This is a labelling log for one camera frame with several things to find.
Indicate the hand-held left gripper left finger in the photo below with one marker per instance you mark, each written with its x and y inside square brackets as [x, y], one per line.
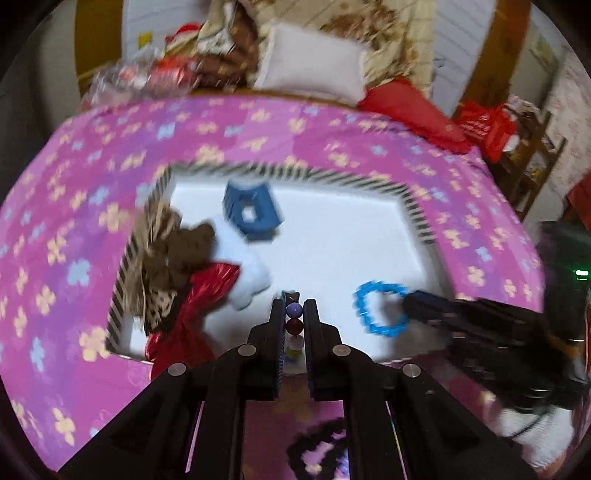
[278, 323]

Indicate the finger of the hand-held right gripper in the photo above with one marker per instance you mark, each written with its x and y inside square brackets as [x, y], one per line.
[429, 309]

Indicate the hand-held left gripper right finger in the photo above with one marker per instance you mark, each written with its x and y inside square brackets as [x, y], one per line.
[311, 323]

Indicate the striped cardboard box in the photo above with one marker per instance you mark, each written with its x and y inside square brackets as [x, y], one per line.
[332, 240]

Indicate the white fluffy scrunchie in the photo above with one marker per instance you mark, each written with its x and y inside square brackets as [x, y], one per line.
[251, 277]

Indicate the red shiny scrunchie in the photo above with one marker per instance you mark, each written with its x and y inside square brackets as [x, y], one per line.
[198, 295]

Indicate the small blue box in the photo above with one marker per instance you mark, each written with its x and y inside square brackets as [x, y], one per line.
[263, 217]

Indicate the brown fuzzy scrunchie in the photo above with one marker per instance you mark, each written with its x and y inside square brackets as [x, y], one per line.
[184, 249]

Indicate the leopard-print scrunchie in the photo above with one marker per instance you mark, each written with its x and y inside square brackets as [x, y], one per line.
[154, 304]

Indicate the wooden shelf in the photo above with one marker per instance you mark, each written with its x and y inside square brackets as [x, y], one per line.
[535, 157]

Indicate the red shopping bag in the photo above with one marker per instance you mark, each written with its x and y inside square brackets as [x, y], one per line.
[485, 124]

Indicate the red pillow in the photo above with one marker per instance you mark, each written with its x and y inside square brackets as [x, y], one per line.
[411, 115]

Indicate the pink floral bedsheet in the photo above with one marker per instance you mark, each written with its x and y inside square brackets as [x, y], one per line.
[69, 230]

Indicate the white pillow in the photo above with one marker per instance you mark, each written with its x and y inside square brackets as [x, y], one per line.
[309, 60]

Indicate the red shiny packet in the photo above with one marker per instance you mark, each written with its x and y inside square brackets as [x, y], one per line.
[173, 74]

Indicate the brown floral cloth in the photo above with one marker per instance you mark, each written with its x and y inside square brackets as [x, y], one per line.
[228, 55]

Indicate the beige rose-print quilt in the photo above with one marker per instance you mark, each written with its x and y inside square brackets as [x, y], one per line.
[383, 32]

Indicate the clear plastic bag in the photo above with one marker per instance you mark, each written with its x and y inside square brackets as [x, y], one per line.
[115, 78]

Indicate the red-hatted plush doll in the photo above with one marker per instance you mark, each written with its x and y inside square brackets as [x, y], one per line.
[182, 39]

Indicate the small yellow object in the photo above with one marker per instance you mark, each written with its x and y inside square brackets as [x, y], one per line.
[146, 40]

